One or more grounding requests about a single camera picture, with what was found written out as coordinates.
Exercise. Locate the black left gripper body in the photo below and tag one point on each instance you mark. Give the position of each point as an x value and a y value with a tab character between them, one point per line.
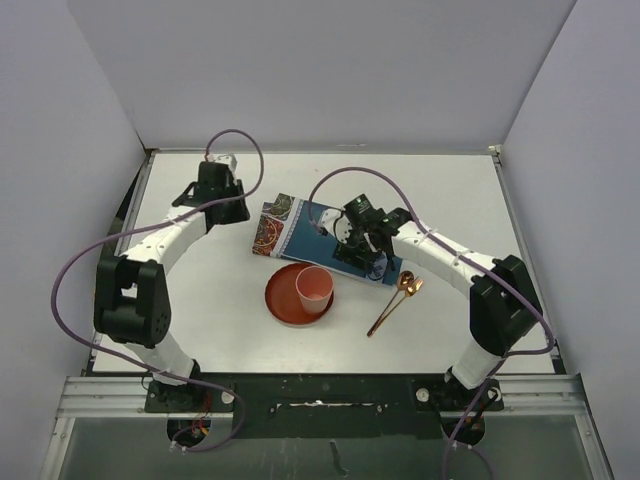
233	212

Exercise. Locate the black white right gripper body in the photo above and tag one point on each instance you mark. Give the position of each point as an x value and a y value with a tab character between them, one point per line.
353	247

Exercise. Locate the pink plastic cup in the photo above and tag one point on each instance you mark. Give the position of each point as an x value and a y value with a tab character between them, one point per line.
314	286

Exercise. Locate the blue patterned placemat cloth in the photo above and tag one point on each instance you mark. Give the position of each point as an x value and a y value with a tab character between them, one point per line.
284	232

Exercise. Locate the red round plate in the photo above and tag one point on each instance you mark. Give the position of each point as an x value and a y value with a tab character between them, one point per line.
282	299

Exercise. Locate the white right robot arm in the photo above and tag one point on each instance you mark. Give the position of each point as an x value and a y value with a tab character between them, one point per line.
503	304

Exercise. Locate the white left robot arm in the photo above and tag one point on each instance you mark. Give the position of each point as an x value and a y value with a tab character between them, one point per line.
132	304

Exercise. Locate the copper spoon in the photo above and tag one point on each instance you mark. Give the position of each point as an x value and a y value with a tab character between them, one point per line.
404	281

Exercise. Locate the copper fork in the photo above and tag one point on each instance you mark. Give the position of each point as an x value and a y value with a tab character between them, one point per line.
410	292

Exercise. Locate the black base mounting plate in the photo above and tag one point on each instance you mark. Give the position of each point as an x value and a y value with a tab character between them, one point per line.
336	423

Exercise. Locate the aluminium front rail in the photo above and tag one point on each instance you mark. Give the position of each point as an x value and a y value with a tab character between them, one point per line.
101	396

